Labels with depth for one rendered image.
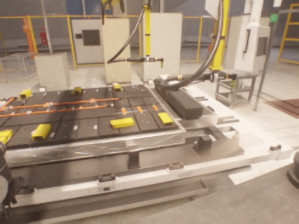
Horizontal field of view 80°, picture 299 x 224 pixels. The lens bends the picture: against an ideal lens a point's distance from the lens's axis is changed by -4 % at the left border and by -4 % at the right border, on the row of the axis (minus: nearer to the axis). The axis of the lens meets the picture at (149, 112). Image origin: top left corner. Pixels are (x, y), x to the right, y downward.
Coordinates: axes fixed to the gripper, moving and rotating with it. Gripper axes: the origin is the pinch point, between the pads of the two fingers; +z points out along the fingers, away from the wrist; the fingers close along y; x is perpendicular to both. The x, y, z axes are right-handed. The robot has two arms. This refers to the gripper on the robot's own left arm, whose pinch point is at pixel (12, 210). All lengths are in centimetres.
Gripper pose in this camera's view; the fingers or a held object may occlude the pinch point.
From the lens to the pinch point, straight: 114.9
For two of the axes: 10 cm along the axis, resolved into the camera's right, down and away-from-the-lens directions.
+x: 9.4, -1.5, 3.2
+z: 0.0, 9.1, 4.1
